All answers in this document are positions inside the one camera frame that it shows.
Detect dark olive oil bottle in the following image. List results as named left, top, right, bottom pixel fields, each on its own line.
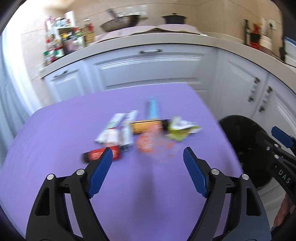
left=244, top=19, right=250, bottom=46

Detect yellow label dark bottle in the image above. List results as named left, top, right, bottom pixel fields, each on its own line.
left=131, top=119, right=170, bottom=135

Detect light grey curtain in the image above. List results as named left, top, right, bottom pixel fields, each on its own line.
left=0, top=43, right=29, bottom=165

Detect corner cabinet handle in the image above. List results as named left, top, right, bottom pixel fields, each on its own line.
left=248, top=77, right=260, bottom=102
left=258, top=86, right=273, bottom=113

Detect black lidded pot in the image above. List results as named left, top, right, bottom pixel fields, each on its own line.
left=162, top=13, right=187, bottom=24

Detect white green lettered tube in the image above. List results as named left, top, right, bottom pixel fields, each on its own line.
left=95, top=113, right=126, bottom=144

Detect white spice rack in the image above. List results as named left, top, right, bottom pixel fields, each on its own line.
left=46, top=26, right=83, bottom=63

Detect corner cabinet left handle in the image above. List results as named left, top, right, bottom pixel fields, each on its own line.
left=248, top=77, right=260, bottom=102

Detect silver white torn wrapper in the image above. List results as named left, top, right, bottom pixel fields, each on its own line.
left=119, top=110, right=138, bottom=152

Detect white lidded jar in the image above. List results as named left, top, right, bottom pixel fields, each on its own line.
left=259, top=35, right=273, bottom=51

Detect pink cloth on stove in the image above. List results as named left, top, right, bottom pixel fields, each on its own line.
left=94, top=24, right=202, bottom=43

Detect yellow green white pouch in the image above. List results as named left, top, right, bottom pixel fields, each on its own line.
left=166, top=116, right=202, bottom=142

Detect small cabinet handle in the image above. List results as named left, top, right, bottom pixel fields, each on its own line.
left=53, top=70, right=68, bottom=78

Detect clear pink plastic wrapper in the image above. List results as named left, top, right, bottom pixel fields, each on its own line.
left=136, top=129, right=180, bottom=162

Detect small red bottle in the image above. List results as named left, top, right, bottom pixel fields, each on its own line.
left=82, top=146, right=121, bottom=163

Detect red black container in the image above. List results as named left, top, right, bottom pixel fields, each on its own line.
left=249, top=24, right=261, bottom=50

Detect wall socket with plug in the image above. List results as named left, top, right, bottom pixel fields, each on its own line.
left=267, top=20, right=276, bottom=30

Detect drawer handle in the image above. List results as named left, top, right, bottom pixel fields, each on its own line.
left=138, top=49, right=163, bottom=54

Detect person right hand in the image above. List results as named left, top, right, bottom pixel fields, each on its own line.
left=273, top=193, right=295, bottom=229

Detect paper towel roll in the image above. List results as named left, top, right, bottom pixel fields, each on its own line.
left=65, top=11, right=76, bottom=27

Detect purple tablecloth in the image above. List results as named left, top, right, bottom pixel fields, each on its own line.
left=1, top=83, right=242, bottom=240

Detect cooking oil bottle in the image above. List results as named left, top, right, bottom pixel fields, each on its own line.
left=82, top=18, right=95, bottom=45

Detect stacked white containers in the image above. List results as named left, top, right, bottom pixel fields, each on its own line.
left=284, top=37, right=296, bottom=67

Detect black lined trash bin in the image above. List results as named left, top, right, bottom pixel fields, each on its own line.
left=219, top=115, right=272, bottom=190

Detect corner cabinet right handle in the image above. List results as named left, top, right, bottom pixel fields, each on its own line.
left=258, top=86, right=273, bottom=113

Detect light blue sachet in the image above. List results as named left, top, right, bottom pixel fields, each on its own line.
left=146, top=96, right=159, bottom=120

